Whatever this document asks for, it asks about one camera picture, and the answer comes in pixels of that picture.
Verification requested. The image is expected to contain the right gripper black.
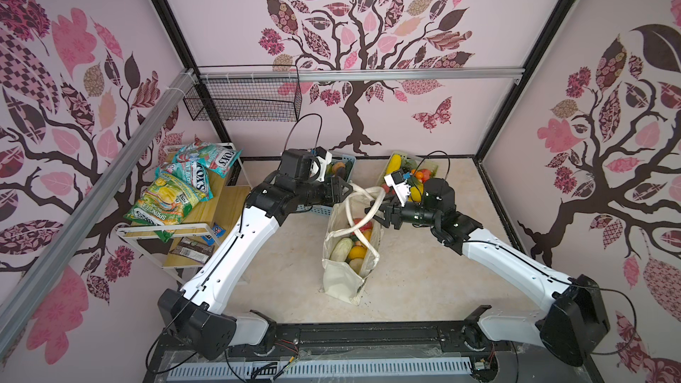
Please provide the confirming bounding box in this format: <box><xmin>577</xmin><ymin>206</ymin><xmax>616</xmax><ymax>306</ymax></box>
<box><xmin>365</xmin><ymin>192</ymin><xmax>440</xmax><ymax>232</ymax></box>

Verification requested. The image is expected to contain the cream canvas grocery tote bag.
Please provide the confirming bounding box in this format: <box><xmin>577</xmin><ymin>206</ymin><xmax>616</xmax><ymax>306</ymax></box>
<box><xmin>322</xmin><ymin>184</ymin><xmax>386</xmax><ymax>306</ymax></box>

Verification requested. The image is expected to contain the wrinkled yellow orange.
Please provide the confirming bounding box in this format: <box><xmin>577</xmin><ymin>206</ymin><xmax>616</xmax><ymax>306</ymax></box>
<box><xmin>348</xmin><ymin>246</ymin><xmax>367</xmax><ymax>261</ymax></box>

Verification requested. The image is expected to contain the white radish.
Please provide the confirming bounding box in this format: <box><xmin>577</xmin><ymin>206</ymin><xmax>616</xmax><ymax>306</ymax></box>
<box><xmin>329</xmin><ymin>238</ymin><xmax>355</xmax><ymax>262</ymax></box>

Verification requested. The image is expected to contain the cream pear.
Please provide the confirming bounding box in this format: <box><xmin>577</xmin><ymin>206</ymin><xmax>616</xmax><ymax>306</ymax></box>
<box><xmin>349</xmin><ymin>258</ymin><xmax>364</xmax><ymax>275</ymax></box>

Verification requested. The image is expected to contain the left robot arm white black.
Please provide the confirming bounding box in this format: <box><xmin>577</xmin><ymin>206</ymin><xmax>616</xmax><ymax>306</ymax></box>
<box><xmin>158</xmin><ymin>172</ymin><xmax>354</xmax><ymax>360</ymax></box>

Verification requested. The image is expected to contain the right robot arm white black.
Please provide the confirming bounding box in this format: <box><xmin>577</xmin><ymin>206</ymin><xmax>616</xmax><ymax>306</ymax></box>
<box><xmin>378</xmin><ymin>171</ymin><xmax>610</xmax><ymax>367</ymax></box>

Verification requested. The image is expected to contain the Fox's candy bag upper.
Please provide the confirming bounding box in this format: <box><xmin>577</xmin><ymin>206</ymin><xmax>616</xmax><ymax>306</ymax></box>
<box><xmin>172</xmin><ymin>142</ymin><xmax>241</xmax><ymax>177</ymax></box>

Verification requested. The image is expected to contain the fox's candy bag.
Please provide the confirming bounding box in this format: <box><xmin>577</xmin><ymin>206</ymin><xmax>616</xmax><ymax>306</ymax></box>
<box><xmin>154</xmin><ymin>161</ymin><xmax>214</xmax><ymax>201</ymax></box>
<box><xmin>172</xmin><ymin>142</ymin><xmax>241</xmax><ymax>177</ymax></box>

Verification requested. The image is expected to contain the Fox's candy bag lower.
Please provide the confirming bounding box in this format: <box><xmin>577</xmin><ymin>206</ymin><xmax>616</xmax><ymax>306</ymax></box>
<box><xmin>154</xmin><ymin>161</ymin><xmax>214</xmax><ymax>201</ymax></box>

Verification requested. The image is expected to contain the green yellow snack bag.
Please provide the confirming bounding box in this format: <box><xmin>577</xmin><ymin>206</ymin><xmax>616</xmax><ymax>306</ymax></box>
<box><xmin>124</xmin><ymin>171</ymin><xmax>207</xmax><ymax>226</ymax></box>

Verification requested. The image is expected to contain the blue plastic basket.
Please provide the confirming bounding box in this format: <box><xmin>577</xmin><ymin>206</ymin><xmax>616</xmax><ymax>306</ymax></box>
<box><xmin>296</xmin><ymin>154</ymin><xmax>356</xmax><ymax>216</ymax></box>

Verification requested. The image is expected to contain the brown potato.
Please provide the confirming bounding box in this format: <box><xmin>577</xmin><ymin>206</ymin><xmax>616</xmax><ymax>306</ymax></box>
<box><xmin>332</xmin><ymin>161</ymin><xmax>345</xmax><ymax>174</ymax></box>

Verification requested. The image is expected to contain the yellow lemon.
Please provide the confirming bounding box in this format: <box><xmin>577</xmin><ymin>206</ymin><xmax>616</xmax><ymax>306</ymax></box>
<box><xmin>409</xmin><ymin>184</ymin><xmax>424</xmax><ymax>203</ymax></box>

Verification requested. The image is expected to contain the green plastic basket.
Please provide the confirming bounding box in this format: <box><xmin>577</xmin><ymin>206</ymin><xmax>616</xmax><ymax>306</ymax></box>
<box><xmin>377</xmin><ymin>151</ymin><xmax>448</xmax><ymax>189</ymax></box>

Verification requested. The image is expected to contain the yellow corn cob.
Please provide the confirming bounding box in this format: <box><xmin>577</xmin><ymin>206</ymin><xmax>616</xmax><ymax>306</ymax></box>
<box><xmin>384</xmin><ymin>154</ymin><xmax>403</xmax><ymax>176</ymax></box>

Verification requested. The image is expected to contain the red peach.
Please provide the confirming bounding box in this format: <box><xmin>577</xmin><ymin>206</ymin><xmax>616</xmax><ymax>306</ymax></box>
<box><xmin>417</xmin><ymin>168</ymin><xmax>432</xmax><ymax>183</ymax></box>

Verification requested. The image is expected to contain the blue snack packet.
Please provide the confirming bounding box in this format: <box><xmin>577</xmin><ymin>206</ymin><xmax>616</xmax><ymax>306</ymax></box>
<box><xmin>201</xmin><ymin>223</ymin><xmax>225</xmax><ymax>246</ymax></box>

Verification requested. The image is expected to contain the dark chocolate bar packet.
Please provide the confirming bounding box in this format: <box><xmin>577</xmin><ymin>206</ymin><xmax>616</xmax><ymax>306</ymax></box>
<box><xmin>166</xmin><ymin>238</ymin><xmax>214</xmax><ymax>267</ymax></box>

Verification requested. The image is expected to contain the white wooden shelf rack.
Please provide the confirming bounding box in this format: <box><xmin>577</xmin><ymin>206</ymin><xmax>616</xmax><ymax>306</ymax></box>
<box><xmin>116</xmin><ymin>158</ymin><xmax>253</xmax><ymax>285</ymax></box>

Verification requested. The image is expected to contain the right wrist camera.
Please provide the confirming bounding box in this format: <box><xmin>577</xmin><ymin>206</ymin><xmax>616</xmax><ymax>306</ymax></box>
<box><xmin>384</xmin><ymin>170</ymin><xmax>411</xmax><ymax>207</ymax></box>

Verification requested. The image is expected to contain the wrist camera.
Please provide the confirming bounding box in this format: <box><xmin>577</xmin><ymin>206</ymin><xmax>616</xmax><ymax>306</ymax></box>
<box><xmin>384</xmin><ymin>170</ymin><xmax>411</xmax><ymax>207</ymax></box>
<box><xmin>279</xmin><ymin>147</ymin><xmax>333</xmax><ymax>182</ymax></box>

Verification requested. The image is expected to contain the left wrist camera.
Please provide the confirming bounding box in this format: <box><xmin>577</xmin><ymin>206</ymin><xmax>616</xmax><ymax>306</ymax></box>
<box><xmin>279</xmin><ymin>147</ymin><xmax>333</xmax><ymax>182</ymax></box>

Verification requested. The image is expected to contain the black wire wall basket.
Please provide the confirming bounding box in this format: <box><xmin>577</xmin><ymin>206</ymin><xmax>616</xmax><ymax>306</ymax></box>
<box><xmin>184</xmin><ymin>64</ymin><xmax>303</xmax><ymax>122</ymax></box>

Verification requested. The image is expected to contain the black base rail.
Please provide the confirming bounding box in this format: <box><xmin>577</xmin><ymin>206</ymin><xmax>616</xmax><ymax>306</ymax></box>
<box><xmin>143</xmin><ymin>321</ymin><xmax>603</xmax><ymax>382</ymax></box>

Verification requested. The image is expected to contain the white slotted cable duct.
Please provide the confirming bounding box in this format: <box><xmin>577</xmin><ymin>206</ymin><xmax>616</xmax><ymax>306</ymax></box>
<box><xmin>165</xmin><ymin>357</ymin><xmax>472</xmax><ymax>382</ymax></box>

